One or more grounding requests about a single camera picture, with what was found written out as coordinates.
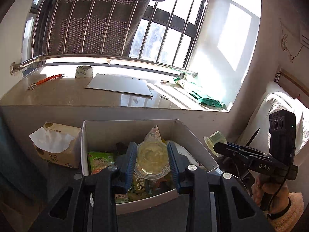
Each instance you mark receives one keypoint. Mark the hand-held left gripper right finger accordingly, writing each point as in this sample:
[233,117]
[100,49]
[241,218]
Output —
[173,160]

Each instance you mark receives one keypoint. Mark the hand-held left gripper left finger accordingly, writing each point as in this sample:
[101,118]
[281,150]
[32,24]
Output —
[131,159]

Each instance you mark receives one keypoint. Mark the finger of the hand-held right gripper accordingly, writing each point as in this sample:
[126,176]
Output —
[229,151]
[251,149]

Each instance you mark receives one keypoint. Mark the clear jelly cup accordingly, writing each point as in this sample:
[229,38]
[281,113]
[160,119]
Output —
[216,139]
[152,157]

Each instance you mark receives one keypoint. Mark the white cardboard box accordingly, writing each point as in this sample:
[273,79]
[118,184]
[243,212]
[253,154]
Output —
[135,130]

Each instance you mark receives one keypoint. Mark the person's right forearm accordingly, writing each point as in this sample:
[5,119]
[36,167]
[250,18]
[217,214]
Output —
[293,210]

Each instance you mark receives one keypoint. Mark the person's right hand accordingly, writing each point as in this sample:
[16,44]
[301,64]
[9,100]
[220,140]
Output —
[262,191]

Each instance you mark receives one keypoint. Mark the small green snack packet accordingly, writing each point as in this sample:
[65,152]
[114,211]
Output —
[100,162]

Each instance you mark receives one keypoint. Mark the white red printed snack packet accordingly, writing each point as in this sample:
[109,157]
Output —
[154,135]

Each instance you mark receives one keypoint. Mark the tiny green snack packet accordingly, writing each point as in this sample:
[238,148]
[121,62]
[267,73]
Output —
[122,199]

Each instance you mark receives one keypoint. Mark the green plastic bag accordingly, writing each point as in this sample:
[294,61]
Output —
[212,102]

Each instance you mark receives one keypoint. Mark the black wristband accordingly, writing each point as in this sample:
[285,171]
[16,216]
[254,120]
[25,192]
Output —
[281,211]

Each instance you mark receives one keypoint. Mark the tissue paper pack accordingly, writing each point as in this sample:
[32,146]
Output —
[60,147]

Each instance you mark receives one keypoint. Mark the flat cardboard sheet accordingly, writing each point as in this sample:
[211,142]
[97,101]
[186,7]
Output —
[120,84]

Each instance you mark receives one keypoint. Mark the clear green plastic wrapper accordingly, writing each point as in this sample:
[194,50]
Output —
[188,84]

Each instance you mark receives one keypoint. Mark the clear tape roll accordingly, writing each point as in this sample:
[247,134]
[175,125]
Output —
[84,71]

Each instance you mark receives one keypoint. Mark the orange beaded tool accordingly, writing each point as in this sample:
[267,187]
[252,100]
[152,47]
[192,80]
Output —
[49,78]

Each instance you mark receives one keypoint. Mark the grey hanging cloth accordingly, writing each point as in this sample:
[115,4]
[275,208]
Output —
[96,24]

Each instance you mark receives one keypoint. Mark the wooden frame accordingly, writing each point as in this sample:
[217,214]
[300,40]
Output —
[294,84]

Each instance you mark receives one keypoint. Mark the white wall socket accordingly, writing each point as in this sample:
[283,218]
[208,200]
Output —
[304,35]

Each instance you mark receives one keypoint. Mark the steel window guard rail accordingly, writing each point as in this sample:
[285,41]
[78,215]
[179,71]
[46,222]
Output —
[72,56]

